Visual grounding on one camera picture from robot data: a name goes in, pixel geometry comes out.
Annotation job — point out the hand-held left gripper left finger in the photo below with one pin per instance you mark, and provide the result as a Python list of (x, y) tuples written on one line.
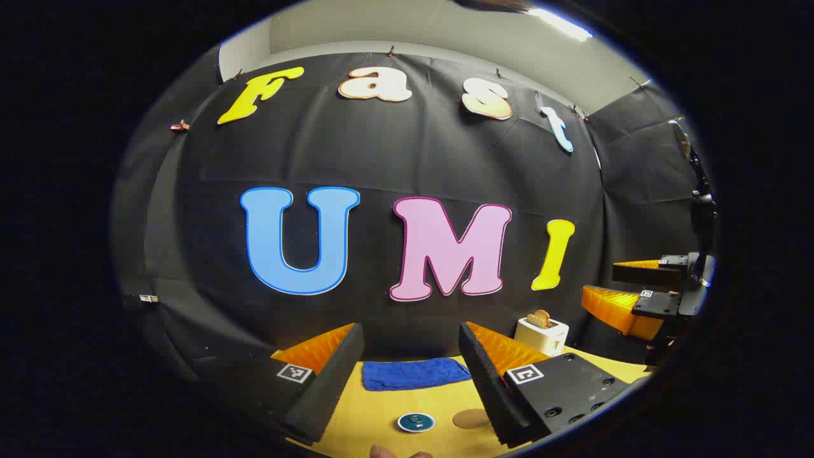
[(331, 375)]

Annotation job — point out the black camera stand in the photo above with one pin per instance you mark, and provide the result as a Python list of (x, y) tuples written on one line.
[(703, 203)]

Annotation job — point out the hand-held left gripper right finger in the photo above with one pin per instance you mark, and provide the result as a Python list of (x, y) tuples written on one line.
[(486, 381)]

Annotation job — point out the round brown coaster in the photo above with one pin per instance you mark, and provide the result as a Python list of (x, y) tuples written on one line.
[(469, 418)]

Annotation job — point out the white teacup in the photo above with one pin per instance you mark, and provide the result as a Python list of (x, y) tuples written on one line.
[(416, 432)]

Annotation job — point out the blue towel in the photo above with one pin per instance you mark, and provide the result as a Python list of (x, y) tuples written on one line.
[(413, 374)]

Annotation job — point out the brown toast slice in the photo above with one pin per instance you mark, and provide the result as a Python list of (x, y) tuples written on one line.
[(545, 314), (535, 321)]

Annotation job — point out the white toaster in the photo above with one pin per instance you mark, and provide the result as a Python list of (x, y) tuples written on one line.
[(540, 338)]

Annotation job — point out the black backdrop cloth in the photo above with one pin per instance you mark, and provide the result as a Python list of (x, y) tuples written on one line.
[(381, 152)]

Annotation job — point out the brown cloth clip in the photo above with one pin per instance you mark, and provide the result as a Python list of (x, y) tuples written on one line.
[(180, 126)]

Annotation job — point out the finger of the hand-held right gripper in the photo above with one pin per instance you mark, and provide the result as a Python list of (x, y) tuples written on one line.
[(613, 308), (645, 273)]

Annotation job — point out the white cloth clip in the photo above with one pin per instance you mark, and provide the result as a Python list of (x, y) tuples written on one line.
[(147, 298)]

